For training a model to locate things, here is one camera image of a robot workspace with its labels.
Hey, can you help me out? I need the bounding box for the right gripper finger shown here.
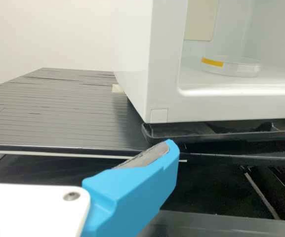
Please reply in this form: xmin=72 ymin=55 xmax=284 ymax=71
xmin=81 ymin=139 xmax=180 ymax=237

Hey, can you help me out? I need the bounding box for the white incubator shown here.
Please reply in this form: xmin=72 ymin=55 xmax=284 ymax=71
xmin=114 ymin=0 xmax=285 ymax=123

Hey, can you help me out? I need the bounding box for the black tray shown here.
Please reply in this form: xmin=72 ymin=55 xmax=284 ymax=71
xmin=141 ymin=118 xmax=285 ymax=149

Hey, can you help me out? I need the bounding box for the black platform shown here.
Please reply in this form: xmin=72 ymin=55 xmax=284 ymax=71
xmin=0 ymin=68 xmax=187 ymax=163
xmin=157 ymin=209 xmax=285 ymax=237

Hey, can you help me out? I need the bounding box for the petri dish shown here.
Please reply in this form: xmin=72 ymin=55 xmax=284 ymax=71
xmin=201 ymin=56 xmax=261 ymax=78

